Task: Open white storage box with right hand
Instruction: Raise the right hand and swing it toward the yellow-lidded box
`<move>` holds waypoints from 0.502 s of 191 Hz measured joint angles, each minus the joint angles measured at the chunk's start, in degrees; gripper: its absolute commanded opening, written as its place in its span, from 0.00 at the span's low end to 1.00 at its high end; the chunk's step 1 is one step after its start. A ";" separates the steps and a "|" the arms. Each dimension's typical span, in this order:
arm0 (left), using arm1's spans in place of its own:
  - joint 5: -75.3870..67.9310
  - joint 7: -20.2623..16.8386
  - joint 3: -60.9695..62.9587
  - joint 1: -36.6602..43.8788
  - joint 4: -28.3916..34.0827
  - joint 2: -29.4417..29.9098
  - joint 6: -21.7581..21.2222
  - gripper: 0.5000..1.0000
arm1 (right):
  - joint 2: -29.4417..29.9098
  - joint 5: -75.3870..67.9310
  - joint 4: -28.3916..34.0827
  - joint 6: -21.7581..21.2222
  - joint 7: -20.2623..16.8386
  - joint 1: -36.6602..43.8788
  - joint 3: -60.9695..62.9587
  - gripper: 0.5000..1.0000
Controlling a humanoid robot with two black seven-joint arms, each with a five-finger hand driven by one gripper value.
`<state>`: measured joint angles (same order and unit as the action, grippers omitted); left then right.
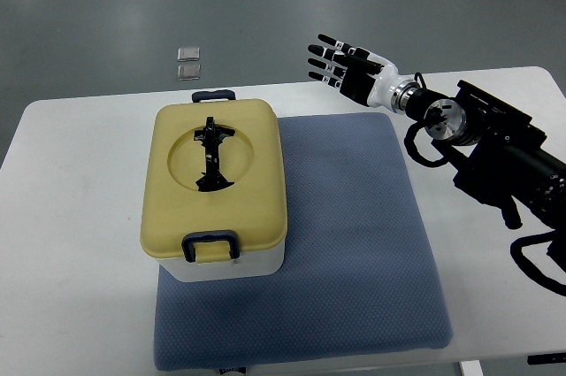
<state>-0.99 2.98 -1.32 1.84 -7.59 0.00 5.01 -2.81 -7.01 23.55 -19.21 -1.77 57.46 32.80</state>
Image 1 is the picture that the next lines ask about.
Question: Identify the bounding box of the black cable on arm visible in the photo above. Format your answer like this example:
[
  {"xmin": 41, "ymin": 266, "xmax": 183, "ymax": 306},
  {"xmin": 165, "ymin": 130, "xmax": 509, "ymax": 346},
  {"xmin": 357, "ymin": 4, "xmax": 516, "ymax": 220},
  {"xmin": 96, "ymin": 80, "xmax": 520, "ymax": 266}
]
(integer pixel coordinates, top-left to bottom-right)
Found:
[{"xmin": 509, "ymin": 232, "xmax": 566, "ymax": 297}]

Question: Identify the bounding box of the black table control panel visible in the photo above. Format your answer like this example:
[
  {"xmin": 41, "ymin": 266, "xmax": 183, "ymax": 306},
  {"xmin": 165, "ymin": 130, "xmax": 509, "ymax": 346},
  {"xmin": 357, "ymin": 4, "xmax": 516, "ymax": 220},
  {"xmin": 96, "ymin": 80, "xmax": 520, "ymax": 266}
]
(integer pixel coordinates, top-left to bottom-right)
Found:
[{"xmin": 527, "ymin": 352, "xmax": 566, "ymax": 365}]

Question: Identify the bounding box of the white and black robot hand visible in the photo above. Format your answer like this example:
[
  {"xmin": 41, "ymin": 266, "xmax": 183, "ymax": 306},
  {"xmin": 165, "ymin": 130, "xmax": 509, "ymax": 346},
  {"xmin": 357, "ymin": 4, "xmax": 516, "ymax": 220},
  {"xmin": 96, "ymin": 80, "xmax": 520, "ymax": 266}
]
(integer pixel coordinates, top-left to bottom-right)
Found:
[{"xmin": 308, "ymin": 34, "xmax": 419, "ymax": 111}]

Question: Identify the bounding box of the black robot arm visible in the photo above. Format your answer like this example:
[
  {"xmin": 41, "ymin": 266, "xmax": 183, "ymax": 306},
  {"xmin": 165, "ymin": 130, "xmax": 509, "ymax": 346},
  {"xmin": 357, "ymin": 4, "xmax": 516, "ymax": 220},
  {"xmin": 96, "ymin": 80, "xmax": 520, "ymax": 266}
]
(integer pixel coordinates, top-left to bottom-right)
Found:
[{"xmin": 395, "ymin": 81, "xmax": 565, "ymax": 229}]

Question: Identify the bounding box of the blue textured mat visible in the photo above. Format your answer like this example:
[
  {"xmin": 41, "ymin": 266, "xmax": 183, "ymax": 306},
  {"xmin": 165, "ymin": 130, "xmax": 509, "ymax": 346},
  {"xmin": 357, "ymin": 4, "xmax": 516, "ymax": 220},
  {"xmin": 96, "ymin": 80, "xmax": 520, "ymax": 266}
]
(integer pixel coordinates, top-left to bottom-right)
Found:
[{"xmin": 154, "ymin": 113, "xmax": 453, "ymax": 371}]

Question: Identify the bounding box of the yellow box lid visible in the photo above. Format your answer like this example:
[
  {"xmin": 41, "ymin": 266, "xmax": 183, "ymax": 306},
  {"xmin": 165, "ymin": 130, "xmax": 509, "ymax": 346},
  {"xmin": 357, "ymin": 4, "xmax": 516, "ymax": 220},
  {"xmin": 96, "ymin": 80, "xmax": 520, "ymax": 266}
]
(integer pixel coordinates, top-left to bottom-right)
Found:
[{"xmin": 140, "ymin": 99, "xmax": 287, "ymax": 264}]

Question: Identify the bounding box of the upper metal floor plate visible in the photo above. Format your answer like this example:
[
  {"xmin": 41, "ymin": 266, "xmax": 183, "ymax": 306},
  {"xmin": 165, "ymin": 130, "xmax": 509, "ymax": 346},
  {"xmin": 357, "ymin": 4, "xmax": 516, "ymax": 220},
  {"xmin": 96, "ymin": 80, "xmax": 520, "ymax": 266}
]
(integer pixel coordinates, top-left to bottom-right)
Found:
[{"xmin": 177, "ymin": 46, "xmax": 200, "ymax": 62}]

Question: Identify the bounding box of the white storage box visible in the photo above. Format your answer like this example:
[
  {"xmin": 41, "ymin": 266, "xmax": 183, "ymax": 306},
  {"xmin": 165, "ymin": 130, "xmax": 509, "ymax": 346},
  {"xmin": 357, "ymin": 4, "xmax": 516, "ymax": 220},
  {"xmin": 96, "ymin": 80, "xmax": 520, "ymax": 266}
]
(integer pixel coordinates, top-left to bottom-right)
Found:
[{"xmin": 157, "ymin": 242, "xmax": 285, "ymax": 282}]

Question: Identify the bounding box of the white table leg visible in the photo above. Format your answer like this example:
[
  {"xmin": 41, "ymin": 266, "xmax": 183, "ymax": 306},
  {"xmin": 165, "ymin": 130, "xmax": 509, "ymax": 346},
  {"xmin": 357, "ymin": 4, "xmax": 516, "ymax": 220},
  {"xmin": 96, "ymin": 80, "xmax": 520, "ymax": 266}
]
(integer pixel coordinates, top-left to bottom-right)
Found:
[{"xmin": 459, "ymin": 360, "xmax": 484, "ymax": 376}]

